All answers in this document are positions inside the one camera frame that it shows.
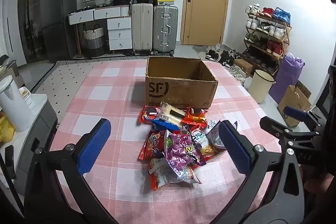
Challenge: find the purple white snack bag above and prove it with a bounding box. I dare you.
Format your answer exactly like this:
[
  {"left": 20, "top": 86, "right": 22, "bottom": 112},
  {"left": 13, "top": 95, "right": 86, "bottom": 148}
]
[{"left": 206, "top": 120, "right": 229, "bottom": 152}]

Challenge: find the red white noodle pack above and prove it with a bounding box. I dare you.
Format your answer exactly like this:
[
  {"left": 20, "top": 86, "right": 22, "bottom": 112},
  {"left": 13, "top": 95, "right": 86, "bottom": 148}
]
[{"left": 148, "top": 157, "right": 201, "bottom": 190}]

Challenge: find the brown paper bag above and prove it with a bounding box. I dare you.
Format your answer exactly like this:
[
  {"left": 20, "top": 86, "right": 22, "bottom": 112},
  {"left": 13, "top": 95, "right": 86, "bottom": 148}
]
[{"left": 277, "top": 85, "right": 311, "bottom": 128}]

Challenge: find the orange noodle snack bag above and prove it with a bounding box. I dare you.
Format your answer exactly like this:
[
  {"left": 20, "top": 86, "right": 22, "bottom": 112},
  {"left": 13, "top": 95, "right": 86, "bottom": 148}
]
[{"left": 190, "top": 126, "right": 218, "bottom": 161}]

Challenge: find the cream waste bin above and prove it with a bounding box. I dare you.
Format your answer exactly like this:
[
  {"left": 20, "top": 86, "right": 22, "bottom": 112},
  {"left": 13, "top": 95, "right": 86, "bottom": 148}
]
[{"left": 248, "top": 69, "right": 276, "bottom": 103}]

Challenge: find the purple gift bag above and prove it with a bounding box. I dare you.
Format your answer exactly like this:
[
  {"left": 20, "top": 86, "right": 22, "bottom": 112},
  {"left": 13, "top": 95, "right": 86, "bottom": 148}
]
[{"left": 269, "top": 53, "right": 305, "bottom": 103}]

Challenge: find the orange oreo snack pack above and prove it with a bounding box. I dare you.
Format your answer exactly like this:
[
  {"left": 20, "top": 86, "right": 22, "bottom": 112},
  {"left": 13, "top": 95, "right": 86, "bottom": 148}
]
[{"left": 181, "top": 107, "right": 207, "bottom": 127}]

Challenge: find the pink checkered tablecloth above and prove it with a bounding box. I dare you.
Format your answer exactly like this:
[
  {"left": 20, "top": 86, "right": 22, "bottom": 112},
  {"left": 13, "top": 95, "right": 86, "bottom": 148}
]
[{"left": 48, "top": 60, "right": 283, "bottom": 224}]

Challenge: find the purple candy bag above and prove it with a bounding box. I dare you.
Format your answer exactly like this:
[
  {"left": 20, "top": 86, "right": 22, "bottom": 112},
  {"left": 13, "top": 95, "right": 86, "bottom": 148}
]
[{"left": 163, "top": 130, "right": 206, "bottom": 172}]

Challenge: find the red chips bag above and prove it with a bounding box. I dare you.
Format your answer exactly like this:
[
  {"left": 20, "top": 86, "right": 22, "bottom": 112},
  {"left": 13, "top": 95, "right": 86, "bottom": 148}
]
[{"left": 138, "top": 130, "right": 166, "bottom": 161}]

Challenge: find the small cardboard box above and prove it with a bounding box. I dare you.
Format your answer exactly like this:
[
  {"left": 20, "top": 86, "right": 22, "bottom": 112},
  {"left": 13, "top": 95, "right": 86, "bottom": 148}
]
[{"left": 234, "top": 59, "right": 253, "bottom": 77}]

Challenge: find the red oreo snack pack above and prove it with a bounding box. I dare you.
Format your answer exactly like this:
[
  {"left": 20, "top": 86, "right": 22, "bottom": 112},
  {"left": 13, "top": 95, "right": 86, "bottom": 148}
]
[{"left": 139, "top": 105, "right": 160, "bottom": 124}]

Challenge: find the dotted floor mat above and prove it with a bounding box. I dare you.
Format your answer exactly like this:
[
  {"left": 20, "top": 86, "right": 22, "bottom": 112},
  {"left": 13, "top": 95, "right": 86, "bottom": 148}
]
[{"left": 31, "top": 56, "right": 147, "bottom": 121}]

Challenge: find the blue snack bag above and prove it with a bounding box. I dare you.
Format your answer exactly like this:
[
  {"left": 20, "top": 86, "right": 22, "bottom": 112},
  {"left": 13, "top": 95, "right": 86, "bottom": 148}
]
[{"left": 151, "top": 118, "right": 180, "bottom": 132}]

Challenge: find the grey side cabinet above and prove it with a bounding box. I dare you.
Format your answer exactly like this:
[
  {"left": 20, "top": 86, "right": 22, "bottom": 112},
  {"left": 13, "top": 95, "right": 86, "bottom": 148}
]
[{"left": 1, "top": 94, "right": 58, "bottom": 198}]

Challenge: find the SF cardboard box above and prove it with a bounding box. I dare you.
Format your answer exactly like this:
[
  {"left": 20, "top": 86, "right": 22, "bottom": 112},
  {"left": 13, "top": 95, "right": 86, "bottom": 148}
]
[{"left": 145, "top": 56, "right": 218, "bottom": 109}]

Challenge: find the wooden shoe rack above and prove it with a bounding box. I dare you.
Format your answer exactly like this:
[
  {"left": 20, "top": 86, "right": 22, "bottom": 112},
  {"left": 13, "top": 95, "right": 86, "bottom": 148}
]
[{"left": 241, "top": 3, "right": 291, "bottom": 76}]

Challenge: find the yellow plastic bag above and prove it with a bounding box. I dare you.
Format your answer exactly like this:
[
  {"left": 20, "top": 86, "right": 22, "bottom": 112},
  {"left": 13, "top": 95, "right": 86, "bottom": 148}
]
[{"left": 0, "top": 114, "right": 15, "bottom": 143}]

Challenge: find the white electric kettle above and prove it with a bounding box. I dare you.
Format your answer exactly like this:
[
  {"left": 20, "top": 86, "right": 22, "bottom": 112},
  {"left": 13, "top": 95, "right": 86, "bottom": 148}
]
[{"left": 0, "top": 75, "right": 33, "bottom": 132}]

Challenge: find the woven laundry basket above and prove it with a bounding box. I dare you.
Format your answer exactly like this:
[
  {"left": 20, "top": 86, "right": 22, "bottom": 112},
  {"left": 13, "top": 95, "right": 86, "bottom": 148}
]
[{"left": 81, "top": 24, "right": 106, "bottom": 58}]

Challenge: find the black glass cabinet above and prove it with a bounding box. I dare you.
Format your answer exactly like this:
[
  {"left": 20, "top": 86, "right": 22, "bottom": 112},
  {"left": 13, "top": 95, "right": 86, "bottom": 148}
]
[{"left": 18, "top": 0, "right": 47, "bottom": 63}]

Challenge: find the white drawer desk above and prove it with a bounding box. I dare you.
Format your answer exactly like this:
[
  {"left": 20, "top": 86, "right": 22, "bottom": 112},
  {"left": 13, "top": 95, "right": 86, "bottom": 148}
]
[{"left": 68, "top": 5, "right": 133, "bottom": 57}]

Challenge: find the silver suitcase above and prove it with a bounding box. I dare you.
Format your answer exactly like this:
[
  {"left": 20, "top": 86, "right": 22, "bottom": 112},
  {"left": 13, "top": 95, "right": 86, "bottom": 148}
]
[{"left": 153, "top": 5, "right": 178, "bottom": 56}]

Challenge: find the beige suitcase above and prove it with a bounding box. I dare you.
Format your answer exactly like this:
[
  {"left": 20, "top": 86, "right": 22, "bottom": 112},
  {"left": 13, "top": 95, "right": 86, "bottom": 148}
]
[{"left": 131, "top": 3, "right": 153, "bottom": 52}]

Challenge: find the dark grey refrigerator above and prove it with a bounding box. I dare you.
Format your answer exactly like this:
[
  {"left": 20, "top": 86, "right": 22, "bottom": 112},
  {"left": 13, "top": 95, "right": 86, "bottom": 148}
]
[{"left": 40, "top": 0, "right": 77, "bottom": 63}]

